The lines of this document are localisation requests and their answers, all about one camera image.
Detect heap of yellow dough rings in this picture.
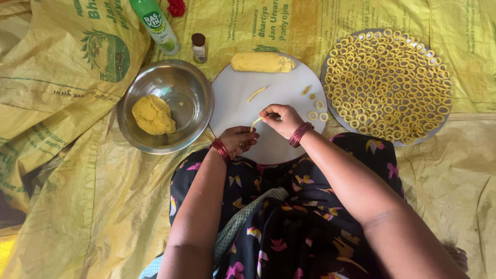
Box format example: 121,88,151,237
323,29,452,145

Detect plain yellow woven sack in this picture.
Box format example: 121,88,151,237
0,112,496,279

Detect small brown-capped glass bottle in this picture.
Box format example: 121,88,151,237
191,33,208,64

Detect thick yellow dough log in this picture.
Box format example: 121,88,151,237
230,51,296,74

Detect black floral dress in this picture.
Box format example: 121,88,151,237
169,133,407,279

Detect red flower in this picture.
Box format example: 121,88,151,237
167,0,187,18

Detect person's right hand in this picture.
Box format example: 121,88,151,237
259,104,305,140

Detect red bangles on left wrist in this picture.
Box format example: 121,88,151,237
211,138,232,162

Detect red bangles on wrist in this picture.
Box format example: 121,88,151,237
211,138,232,162
288,122,315,149

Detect crumpled yellow printed woven sack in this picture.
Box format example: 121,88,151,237
0,0,152,237

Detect round white rolling board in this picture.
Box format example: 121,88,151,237
209,52,329,166

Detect green checked cloth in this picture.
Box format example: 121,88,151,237
139,188,290,279

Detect round steel plate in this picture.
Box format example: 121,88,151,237
320,29,452,147

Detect green plastic bottle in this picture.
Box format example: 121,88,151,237
129,0,181,56

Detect person's left hand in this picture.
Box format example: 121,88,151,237
219,126,260,159

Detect round steel bowl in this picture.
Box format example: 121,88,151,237
117,59,214,155

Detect yellow dough lump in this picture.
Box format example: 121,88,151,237
131,95,176,136

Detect person's foot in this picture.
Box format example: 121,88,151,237
443,244,469,273

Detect flat yellow printed woven sack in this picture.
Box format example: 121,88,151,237
145,0,496,115

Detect red bangles on right wrist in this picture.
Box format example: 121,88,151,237
288,122,315,149

